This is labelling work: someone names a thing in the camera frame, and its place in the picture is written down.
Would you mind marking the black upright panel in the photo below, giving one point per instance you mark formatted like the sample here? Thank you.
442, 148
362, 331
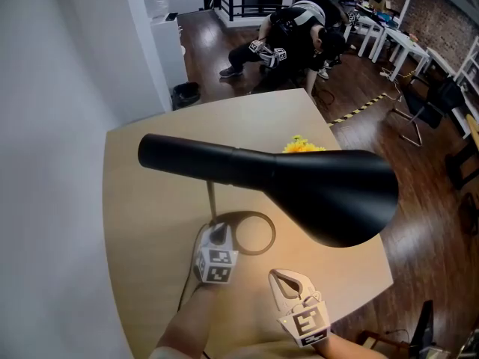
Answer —
423, 331

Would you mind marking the person's left forearm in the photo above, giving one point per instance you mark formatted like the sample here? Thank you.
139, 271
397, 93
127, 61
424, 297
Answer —
187, 327

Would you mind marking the white shelf unit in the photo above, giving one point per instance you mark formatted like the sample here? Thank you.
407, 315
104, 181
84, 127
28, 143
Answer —
467, 80

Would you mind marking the yellow sunflowers in white pot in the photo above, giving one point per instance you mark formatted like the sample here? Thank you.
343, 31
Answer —
303, 146

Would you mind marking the person's right forearm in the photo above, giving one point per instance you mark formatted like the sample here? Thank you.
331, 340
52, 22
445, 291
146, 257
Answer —
348, 350

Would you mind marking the black desk lamp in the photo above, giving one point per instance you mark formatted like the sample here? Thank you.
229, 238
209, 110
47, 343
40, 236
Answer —
318, 185

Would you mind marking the yellow black floor tape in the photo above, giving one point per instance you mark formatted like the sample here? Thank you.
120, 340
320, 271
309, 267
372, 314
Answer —
359, 108

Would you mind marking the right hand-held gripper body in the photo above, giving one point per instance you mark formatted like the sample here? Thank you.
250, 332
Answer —
308, 322

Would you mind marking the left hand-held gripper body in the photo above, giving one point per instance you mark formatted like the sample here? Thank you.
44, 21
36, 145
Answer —
217, 264

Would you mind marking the white water dispenser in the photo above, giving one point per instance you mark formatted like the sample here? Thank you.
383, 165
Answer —
168, 51

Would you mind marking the black trash bin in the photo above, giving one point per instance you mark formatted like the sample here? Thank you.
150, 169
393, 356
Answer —
186, 95

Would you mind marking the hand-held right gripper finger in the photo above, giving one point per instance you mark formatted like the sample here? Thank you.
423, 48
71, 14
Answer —
277, 294
305, 282

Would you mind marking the white desk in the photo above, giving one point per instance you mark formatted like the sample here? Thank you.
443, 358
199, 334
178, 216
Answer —
406, 41
370, 22

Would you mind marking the white support post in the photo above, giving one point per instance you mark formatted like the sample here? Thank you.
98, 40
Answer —
407, 0

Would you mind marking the white power strip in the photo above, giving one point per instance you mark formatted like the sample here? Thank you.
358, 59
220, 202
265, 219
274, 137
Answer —
388, 74

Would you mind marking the black phone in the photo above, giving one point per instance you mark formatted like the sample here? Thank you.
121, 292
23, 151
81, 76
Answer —
171, 16

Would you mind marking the black cantilever chair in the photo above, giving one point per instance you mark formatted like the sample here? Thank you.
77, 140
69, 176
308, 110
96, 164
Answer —
426, 107

